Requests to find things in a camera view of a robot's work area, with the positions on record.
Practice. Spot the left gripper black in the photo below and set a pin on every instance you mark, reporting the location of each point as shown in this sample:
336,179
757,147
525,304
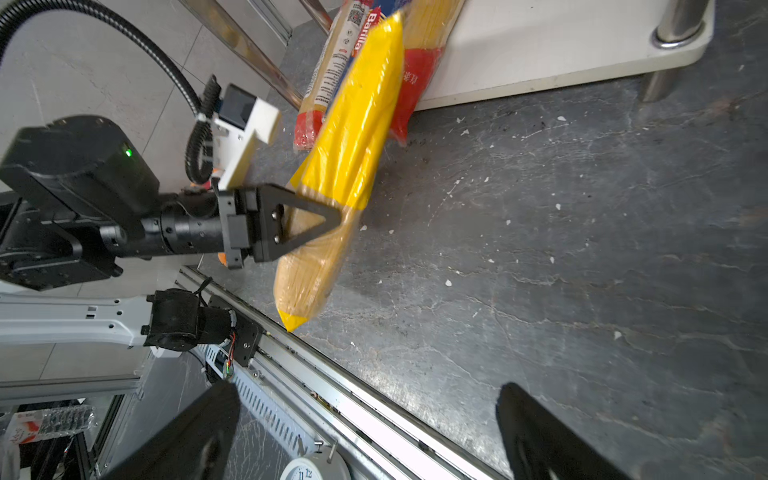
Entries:
80,198

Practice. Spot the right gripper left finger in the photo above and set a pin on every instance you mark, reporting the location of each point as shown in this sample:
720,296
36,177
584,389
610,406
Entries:
195,445

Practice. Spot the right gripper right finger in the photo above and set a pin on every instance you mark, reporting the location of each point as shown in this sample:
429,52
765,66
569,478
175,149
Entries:
539,446

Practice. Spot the red white label spaghetti bag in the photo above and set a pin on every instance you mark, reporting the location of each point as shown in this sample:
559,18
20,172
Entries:
337,53

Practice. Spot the blue Barilla spaghetti box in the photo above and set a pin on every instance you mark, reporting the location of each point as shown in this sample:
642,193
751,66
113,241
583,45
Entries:
376,11

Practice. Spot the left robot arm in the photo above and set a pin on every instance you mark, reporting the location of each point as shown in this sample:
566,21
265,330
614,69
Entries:
172,319

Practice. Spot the white two-tier shelf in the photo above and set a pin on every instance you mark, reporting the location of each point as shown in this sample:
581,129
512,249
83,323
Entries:
503,48

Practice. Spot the white analog clock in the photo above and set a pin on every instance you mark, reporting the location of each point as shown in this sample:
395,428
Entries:
316,467

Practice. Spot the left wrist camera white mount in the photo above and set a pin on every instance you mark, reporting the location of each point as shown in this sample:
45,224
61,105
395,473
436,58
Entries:
242,124

